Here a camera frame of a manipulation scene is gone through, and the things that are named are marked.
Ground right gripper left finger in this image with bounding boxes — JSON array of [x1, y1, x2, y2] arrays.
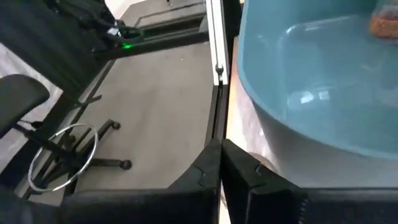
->
[[60, 138, 223, 224]]

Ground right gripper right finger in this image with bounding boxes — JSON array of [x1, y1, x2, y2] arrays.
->
[[220, 138, 398, 224]]

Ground blue plastic bin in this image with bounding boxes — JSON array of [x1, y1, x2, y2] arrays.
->
[[236, 0, 398, 189]]

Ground black stool chrome ring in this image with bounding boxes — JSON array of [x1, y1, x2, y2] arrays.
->
[[0, 73, 133, 206]]

